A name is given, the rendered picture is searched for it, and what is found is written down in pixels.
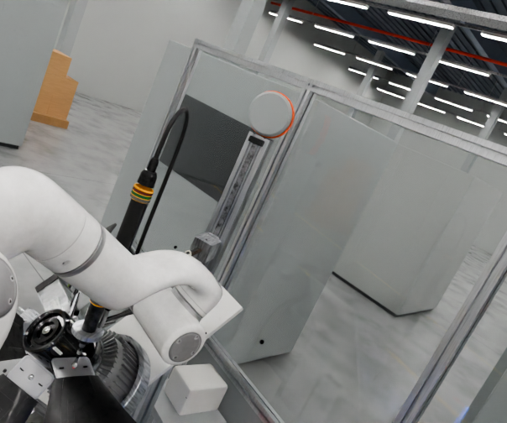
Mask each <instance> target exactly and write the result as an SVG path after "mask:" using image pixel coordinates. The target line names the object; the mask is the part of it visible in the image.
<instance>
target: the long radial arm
mask: <svg viewBox="0 0 507 423"><path fill-rule="evenodd" d="M71 294H72V293H71V292H70V291H69V290H68V289H67V288H66V286H65V285H64V284H63V283H62V282H61V281H60V280H59V279H57V280H56V281H54V282H53V283H52V284H50V285H48V286H47V287H45V288H44V289H42V290H41V291H40V292H39V293H38V295H39V298H40V300H41V302H42V305H43V307H44V310H45V311H49V310H52V309H62V310H64V311H66V312H67V311H68V309H71V307H70V304H71V300H72V297H71ZM73 318H74V319H75V320H76V321H80V320H85V319H84V318H83V316H82V315H81V314H80V312H79V315H78V316H73Z"/></svg>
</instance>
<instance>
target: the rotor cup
mask: <svg viewBox="0 0 507 423"><path fill-rule="evenodd" d="M71 320H72V321H73V322H74V323H75V322H76V320H75V319H74V318H73V317H72V316H71V315H70V314H69V313H68V312H66V311H64V310H62V309H52V310H49V311H46V312H44V313H43V314H41V315H40V316H38V317H37V318H36V319H34V320H33V321H32V323H31V324H30V325H29V327H28V328H27V330H26V332H25V333H24V337H23V346H24V349H25V350H26V352H27V353H29V354H30V355H31V356H33V357H34V358H35V359H36V360H38V361H39V362H40V363H41V364H43V365H44V367H45V368H46V369H47V370H48V371H50V372H51V373H52V370H51V368H50V364H49V362H51V361H52V359H53V358H74V357H76V355H77V350H78V349H79V348H80V347H79V344H80V343H79V342H78V339H77V338H76V337H74V335H73V334H72V332H71V328H72V326H71V325H72V323H71ZM47 326H49V327H50V331H49V332H48V333H47V334H43V333H42V331H43V329H44V328H45V327H47ZM54 347H57V348H58V349H59V350H60V351H61V352H62V354H61V355H59V354H58V353H57V352H56V351H55V350H54V349H53V348H54ZM100 350H101V341H98V342H90V343H89V344H87V345H85V347H84V348H82V353H81V355H80V357H87V358H89V359H90V361H91V365H92V366H93V364H94V363H95V362H96V360H97V358H98V355H99V353H100ZM52 374H53V373H52Z"/></svg>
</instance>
